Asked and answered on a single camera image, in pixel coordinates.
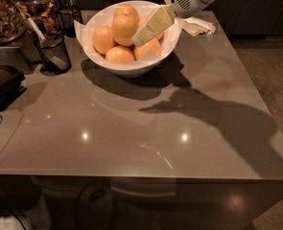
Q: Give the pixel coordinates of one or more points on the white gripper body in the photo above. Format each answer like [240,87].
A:
[183,1]

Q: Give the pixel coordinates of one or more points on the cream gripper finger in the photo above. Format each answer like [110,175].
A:
[159,20]

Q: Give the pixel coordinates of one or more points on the orange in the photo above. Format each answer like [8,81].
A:
[102,39]
[151,46]
[142,20]
[120,54]
[123,28]
[126,10]

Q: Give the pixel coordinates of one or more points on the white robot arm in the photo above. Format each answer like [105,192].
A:
[164,16]

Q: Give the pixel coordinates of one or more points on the white ceramic bowl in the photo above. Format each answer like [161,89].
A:
[143,8]

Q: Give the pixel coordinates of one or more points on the folded paper napkins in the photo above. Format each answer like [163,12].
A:
[195,26]

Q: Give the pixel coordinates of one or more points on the rear black mesh cup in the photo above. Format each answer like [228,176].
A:
[68,15]

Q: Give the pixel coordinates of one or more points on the black mesh cup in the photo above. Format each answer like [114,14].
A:
[68,15]
[64,47]

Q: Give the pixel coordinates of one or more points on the front black mesh cup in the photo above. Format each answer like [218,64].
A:
[64,47]

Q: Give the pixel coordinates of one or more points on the large glass snack jar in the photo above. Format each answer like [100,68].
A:
[2,16]

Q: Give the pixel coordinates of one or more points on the dark brown device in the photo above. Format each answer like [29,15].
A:
[10,85]

